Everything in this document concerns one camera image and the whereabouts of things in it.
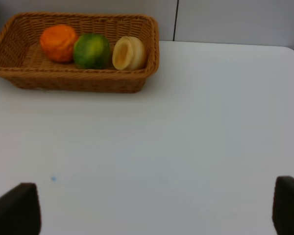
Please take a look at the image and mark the orange peeled mandarin toy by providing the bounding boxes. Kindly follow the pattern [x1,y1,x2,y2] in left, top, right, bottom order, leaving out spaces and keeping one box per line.
[40,24,79,63]

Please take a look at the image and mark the green lime fruit toy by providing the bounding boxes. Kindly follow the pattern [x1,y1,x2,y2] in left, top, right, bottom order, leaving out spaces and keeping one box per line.
[73,33,110,70]

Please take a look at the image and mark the light orange wicker basket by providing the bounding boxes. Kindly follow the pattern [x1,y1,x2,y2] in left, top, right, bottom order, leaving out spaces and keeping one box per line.
[0,12,160,93]

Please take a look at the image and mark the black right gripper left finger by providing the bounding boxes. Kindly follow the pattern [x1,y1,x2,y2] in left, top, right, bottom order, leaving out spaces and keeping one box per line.
[0,183,41,235]

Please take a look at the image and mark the red yellow peach toy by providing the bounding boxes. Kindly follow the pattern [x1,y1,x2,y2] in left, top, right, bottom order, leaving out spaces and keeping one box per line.
[112,36,147,71]

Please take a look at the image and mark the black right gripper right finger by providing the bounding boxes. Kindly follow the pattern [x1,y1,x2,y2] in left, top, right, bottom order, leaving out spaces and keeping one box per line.
[272,176,294,235]

